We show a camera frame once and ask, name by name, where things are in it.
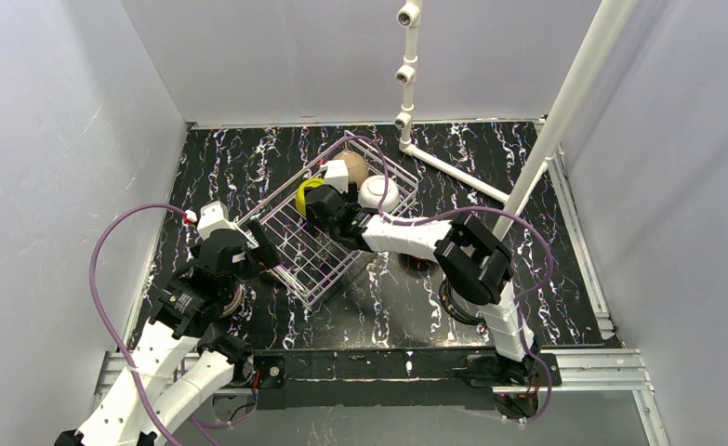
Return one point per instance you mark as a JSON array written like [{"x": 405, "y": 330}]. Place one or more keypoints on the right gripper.
[{"x": 319, "y": 198}]

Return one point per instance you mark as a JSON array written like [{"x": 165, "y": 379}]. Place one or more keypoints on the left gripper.
[{"x": 248, "y": 252}]

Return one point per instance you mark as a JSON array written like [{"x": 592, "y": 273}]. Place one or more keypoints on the yellow-green bowl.
[{"x": 301, "y": 194}]

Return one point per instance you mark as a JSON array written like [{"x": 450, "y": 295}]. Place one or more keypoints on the beige bowl white inside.
[{"x": 357, "y": 167}]

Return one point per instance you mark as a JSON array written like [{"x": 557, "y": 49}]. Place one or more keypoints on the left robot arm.
[{"x": 176, "y": 365}]

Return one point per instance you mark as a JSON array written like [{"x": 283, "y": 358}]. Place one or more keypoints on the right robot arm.
[{"x": 477, "y": 287}]

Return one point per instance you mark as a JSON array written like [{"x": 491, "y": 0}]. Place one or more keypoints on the red patterned bowl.
[{"x": 236, "y": 302}]

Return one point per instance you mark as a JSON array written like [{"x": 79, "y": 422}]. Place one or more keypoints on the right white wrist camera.
[{"x": 335, "y": 174}]

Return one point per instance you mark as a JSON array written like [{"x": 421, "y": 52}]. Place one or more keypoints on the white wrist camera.
[
  {"x": 212, "y": 216},
  {"x": 335, "y": 174}
]

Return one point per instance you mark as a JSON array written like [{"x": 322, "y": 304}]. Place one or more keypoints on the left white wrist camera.
[{"x": 212, "y": 216}]

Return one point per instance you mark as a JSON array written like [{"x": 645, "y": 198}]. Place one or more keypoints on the aluminium table frame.
[{"x": 376, "y": 332}]

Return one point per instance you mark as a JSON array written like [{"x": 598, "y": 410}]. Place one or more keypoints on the white pipe camera frame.
[{"x": 488, "y": 60}]

